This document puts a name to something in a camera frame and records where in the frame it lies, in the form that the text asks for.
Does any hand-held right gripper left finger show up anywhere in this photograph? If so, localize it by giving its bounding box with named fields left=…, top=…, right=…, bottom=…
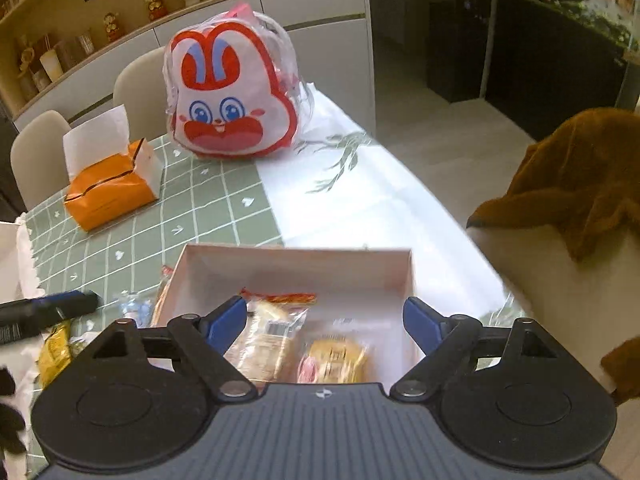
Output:
left=85, top=296, right=258, bottom=402

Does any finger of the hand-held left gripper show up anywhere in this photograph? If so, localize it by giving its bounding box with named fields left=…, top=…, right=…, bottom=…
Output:
left=0, top=290, right=99, bottom=346

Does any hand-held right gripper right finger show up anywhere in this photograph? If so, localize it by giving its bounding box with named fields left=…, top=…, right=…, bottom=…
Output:
left=389, top=296, right=563, bottom=402

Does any beige snack packet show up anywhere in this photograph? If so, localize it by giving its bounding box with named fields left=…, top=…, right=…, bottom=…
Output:
left=225, top=287, right=318, bottom=385

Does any pink cardboard box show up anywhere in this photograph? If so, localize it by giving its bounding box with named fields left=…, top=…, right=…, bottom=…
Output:
left=150, top=244, right=422, bottom=387

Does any cream scalloped cloth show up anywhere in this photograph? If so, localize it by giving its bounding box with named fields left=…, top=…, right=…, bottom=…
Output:
left=15, top=212, right=47, bottom=301

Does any crumpled yellow snack packet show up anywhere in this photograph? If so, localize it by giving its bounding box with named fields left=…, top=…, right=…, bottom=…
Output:
left=37, top=322, right=88, bottom=387

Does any yellow red snack packet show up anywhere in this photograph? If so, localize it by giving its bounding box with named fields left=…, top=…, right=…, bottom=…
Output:
left=152, top=265, right=176, bottom=321

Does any small blue white packet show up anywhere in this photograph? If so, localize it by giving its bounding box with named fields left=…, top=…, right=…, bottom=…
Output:
left=117, top=292, right=153, bottom=328

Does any green checked tablecloth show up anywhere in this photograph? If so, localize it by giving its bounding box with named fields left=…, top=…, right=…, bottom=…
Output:
left=22, top=132, right=286, bottom=391

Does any black white patterned cloth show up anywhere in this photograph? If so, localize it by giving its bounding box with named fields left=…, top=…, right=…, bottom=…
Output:
left=0, top=367, right=28, bottom=456

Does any orange tissue pack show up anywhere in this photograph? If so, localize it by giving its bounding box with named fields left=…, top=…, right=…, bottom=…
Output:
left=63, top=137, right=163, bottom=233

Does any beige chair with fleece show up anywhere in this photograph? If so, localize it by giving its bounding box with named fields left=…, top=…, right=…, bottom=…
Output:
left=465, top=210, right=640, bottom=411

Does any white leaf print tablecloth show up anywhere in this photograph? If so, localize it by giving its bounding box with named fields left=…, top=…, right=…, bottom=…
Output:
left=255, top=82, right=531, bottom=361

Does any beige dining chair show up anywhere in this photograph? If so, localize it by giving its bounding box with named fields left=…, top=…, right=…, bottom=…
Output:
left=112, top=46, right=173, bottom=141
left=10, top=110, right=76, bottom=211

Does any white tissue sheet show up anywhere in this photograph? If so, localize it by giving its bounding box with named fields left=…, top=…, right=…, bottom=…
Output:
left=62, top=104, right=132, bottom=181

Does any rabbit bag in plastic wrap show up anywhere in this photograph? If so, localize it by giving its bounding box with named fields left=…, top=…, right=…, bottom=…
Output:
left=164, top=2, right=313, bottom=161

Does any brown fleece cloth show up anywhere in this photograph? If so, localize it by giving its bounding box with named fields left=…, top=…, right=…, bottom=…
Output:
left=472, top=107, right=640, bottom=406

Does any white cup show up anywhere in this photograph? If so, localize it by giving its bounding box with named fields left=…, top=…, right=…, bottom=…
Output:
left=40, top=50, right=63, bottom=81

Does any dark low cabinet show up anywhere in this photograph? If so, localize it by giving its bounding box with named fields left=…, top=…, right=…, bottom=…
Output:
left=487, top=0, right=631, bottom=141

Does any black water dispenser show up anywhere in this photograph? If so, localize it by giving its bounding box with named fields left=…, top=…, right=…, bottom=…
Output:
left=427, top=0, right=493, bottom=103

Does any beige sideboard cabinet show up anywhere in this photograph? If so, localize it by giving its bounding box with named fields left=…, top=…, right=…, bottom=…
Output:
left=0, top=0, right=376, bottom=133

